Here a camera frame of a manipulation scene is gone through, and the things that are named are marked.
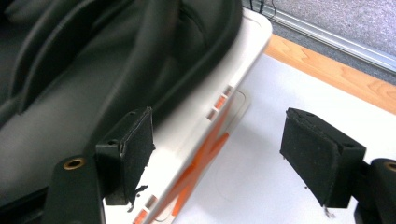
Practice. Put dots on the white table mat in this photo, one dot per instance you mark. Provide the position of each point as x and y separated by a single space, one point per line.
280 102

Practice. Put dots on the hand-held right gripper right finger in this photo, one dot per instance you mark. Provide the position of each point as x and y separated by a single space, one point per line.
317 158

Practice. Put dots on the metal floor rail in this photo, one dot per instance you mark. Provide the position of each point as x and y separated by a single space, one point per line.
327 39

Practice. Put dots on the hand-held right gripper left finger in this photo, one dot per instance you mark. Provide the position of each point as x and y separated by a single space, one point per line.
137 155

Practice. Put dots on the white two-tier shoe rack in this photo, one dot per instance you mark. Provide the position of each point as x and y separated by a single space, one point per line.
199 102

